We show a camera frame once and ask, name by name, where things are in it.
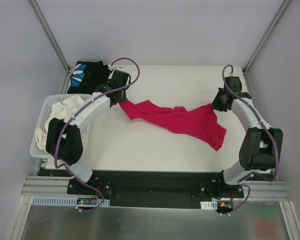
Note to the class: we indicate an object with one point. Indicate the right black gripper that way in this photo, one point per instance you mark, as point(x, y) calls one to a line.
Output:
point(219, 104)

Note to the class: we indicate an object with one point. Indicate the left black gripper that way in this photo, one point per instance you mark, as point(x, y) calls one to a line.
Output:
point(120, 97)

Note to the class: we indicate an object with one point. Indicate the pink t shirt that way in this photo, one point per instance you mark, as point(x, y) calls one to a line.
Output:
point(201, 122)

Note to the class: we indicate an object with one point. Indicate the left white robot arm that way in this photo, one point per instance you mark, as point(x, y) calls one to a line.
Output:
point(64, 136)

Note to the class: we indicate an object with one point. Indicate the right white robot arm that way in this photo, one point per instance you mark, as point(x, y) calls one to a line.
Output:
point(260, 150)

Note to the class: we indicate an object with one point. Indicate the black folded t shirt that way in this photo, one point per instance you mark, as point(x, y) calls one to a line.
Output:
point(87, 76)

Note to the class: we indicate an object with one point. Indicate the cream t shirt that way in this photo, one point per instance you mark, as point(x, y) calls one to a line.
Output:
point(62, 107)

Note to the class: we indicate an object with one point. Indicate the white plastic laundry basket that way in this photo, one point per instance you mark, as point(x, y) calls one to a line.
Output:
point(40, 125)

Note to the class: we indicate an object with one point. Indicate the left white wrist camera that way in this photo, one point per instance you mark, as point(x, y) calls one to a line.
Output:
point(114, 68)

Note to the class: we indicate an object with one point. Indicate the right white cable duct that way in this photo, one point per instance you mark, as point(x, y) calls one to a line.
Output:
point(209, 205)

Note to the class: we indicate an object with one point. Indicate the white cable duct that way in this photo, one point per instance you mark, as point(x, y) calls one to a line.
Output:
point(60, 201)
point(209, 205)

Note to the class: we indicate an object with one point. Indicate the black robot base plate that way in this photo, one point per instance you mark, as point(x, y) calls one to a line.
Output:
point(150, 189)

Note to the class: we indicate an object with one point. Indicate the left aluminium frame post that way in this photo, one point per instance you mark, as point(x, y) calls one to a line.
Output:
point(48, 33)

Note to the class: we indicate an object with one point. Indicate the aluminium frame post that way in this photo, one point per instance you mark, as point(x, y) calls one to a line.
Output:
point(48, 33)
point(267, 34)

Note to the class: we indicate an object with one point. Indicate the right aluminium frame post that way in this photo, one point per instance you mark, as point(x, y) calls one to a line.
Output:
point(267, 34)

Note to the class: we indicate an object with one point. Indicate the left white cable duct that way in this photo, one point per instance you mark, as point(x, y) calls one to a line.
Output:
point(60, 201)

